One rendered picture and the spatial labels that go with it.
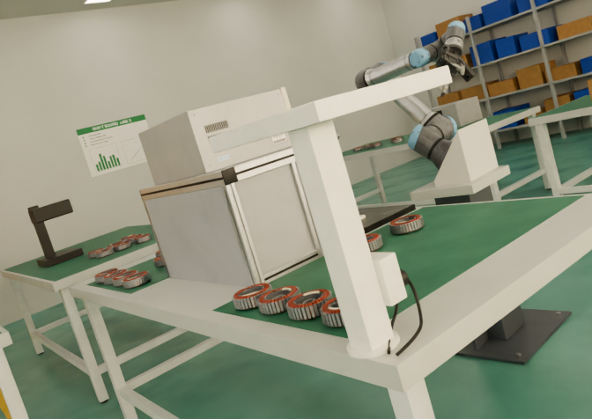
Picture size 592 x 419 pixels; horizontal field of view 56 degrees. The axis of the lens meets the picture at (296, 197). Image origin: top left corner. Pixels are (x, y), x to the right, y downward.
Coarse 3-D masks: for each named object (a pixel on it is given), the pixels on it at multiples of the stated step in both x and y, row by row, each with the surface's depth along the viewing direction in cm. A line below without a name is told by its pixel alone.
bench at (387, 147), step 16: (512, 112) 503; (528, 112) 478; (496, 128) 450; (384, 144) 566; (400, 144) 511; (544, 160) 494; (528, 176) 482; (544, 176) 497; (384, 192) 666; (496, 192) 450
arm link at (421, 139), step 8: (416, 128) 254; (424, 128) 254; (432, 128) 255; (416, 136) 252; (424, 136) 250; (432, 136) 250; (440, 136) 251; (408, 144) 257; (416, 144) 253; (424, 144) 250; (432, 144) 248; (424, 152) 251
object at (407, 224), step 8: (408, 216) 186; (416, 216) 183; (392, 224) 181; (400, 224) 178; (408, 224) 177; (416, 224) 177; (424, 224) 180; (392, 232) 181; (400, 232) 178; (408, 232) 178
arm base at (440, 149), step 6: (438, 144) 247; (444, 144) 246; (450, 144) 244; (432, 150) 248; (438, 150) 246; (444, 150) 244; (432, 156) 249; (438, 156) 245; (444, 156) 243; (438, 162) 246; (438, 168) 250
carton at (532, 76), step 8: (536, 64) 761; (552, 64) 775; (520, 72) 782; (528, 72) 773; (536, 72) 763; (520, 80) 786; (528, 80) 776; (536, 80) 766; (544, 80) 762; (520, 88) 790
